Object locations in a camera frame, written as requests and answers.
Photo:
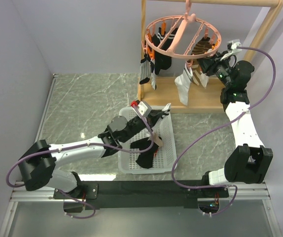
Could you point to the white sock with black stripes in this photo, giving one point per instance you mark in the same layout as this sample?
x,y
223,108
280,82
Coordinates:
x,y
183,83

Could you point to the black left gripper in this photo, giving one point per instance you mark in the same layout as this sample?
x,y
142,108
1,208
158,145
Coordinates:
x,y
154,116

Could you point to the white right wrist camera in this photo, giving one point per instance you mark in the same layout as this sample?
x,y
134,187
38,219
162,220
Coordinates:
x,y
233,48

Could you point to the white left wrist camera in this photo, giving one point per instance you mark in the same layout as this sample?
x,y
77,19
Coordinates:
x,y
141,108

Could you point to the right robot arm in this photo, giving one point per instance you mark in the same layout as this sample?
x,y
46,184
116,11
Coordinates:
x,y
250,160

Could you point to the aluminium rail frame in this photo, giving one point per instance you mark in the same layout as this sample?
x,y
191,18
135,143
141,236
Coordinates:
x,y
143,209

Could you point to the beige sock in basket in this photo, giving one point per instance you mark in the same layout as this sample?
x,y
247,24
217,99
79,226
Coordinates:
x,y
157,140

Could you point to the hanging brown striped sock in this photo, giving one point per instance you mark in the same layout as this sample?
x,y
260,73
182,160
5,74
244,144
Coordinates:
x,y
198,49

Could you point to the wooden hanger rack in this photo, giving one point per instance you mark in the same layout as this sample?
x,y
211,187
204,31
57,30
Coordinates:
x,y
206,100

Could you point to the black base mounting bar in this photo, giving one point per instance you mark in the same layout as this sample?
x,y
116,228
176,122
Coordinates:
x,y
135,194

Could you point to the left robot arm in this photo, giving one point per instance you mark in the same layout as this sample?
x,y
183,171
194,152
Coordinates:
x,y
40,164

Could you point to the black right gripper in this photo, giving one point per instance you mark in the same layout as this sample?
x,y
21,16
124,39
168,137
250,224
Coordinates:
x,y
208,64

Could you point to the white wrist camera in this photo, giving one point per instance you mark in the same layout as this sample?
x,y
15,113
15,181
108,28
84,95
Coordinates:
x,y
233,48
141,108

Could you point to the hanging black white striped sock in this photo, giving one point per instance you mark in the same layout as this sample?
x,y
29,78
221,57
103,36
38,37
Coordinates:
x,y
147,71

